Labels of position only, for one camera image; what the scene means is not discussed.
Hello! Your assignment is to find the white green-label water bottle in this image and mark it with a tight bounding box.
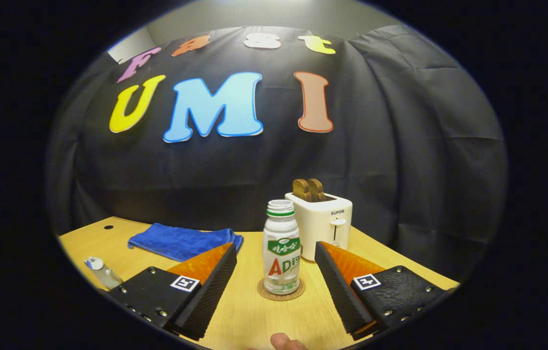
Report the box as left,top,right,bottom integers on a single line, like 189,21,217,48
262,200,301,296

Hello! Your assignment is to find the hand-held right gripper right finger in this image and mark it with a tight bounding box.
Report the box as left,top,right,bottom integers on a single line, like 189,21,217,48
314,241,454,341

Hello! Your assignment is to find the white teacup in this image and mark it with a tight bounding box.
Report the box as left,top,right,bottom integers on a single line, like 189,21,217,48
91,265,123,291

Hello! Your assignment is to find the round brown coaster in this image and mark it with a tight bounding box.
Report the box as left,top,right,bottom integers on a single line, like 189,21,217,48
257,277,306,301

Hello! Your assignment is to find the cream toaster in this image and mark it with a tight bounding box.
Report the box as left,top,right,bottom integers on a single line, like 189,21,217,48
285,192,353,262

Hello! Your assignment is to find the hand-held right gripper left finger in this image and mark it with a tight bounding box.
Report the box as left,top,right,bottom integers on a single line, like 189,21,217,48
108,242,238,342

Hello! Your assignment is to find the blue towel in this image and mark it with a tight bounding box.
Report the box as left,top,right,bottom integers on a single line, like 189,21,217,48
128,223,244,263

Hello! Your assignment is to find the black backdrop cloth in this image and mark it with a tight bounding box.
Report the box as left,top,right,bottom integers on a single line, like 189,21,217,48
46,25,508,281

